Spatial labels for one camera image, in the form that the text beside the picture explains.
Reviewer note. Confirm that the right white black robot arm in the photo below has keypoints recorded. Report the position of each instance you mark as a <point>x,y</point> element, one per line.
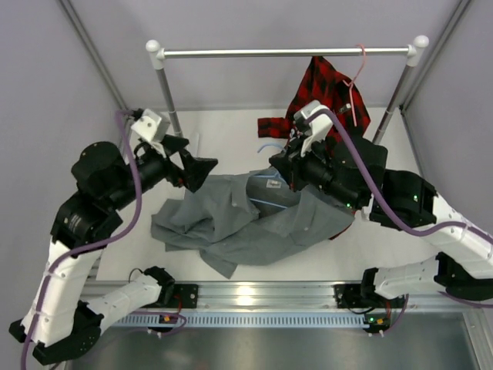
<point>355,174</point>

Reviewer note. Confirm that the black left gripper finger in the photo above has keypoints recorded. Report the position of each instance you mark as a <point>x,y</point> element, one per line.
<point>173,144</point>
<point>196,170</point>

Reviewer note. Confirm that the red black plaid shirt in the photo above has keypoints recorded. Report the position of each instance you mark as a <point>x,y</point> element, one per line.
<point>321,82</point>

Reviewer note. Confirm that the silver clothes rack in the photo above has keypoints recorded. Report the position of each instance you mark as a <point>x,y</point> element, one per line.
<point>413,52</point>

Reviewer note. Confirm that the pink wire hanger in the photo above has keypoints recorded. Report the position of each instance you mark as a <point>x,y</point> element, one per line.
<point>354,85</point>

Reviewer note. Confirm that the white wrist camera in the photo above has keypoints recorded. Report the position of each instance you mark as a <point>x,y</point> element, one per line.
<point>313,125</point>
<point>152,128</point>

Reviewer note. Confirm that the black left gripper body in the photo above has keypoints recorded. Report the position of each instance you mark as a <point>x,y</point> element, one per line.
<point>173,174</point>

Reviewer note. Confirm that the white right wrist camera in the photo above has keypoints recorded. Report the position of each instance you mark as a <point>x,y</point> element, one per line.
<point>313,125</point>

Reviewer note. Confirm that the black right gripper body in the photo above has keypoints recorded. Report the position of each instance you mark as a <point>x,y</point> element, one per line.
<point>300,170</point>

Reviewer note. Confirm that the slotted grey cable duct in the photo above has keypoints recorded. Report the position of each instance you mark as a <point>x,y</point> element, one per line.
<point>244,320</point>

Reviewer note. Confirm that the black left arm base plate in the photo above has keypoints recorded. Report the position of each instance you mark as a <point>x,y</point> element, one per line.
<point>184,296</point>

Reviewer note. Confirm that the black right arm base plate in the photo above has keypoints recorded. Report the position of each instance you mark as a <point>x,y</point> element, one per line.
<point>354,296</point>

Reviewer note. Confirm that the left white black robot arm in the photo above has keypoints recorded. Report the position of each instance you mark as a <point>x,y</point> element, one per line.
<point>60,326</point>

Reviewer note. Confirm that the blue wire hanger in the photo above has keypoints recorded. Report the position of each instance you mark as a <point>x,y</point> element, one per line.
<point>269,192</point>

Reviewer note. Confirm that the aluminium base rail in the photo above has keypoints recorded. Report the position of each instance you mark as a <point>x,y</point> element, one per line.
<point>277,296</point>

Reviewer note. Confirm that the grey button shirt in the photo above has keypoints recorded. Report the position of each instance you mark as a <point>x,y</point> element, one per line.
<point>226,229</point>

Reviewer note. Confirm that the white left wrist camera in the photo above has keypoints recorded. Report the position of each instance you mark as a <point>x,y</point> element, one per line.
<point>152,128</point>

